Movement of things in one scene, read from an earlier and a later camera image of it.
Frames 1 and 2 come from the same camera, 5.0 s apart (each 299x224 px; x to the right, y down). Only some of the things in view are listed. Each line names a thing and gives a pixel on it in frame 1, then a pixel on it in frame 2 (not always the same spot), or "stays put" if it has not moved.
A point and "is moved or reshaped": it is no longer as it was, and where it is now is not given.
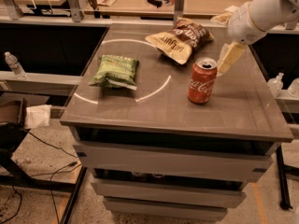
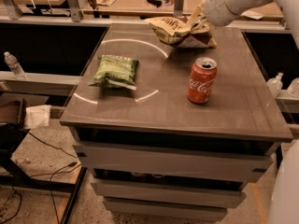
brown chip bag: [181, 42] is moved or reshaped
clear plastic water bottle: [16, 66] stays put
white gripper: [243, 26] -> [217, 3]
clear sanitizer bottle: [276, 84] stays put
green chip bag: [116, 71] stays put
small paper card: [106, 0] stays put
